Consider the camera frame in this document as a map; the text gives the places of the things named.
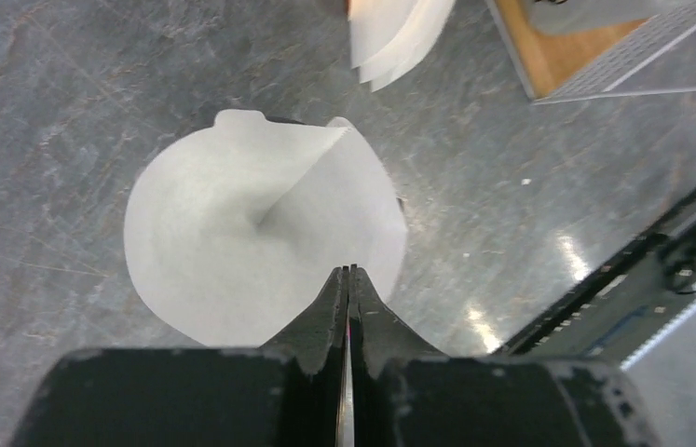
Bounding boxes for stack of paper filters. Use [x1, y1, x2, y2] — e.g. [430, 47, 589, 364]
[347, 0, 456, 91]

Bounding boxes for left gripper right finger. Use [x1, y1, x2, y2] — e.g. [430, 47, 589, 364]
[348, 265, 660, 446]

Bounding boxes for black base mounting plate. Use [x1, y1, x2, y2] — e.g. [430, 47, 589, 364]
[496, 189, 696, 365]

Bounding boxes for white wire shelf rack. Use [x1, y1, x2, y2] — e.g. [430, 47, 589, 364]
[485, 0, 696, 106]

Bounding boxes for white paper coffee filter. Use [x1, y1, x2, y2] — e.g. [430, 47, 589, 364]
[123, 109, 408, 347]

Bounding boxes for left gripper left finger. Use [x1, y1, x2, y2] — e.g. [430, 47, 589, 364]
[10, 267, 349, 446]

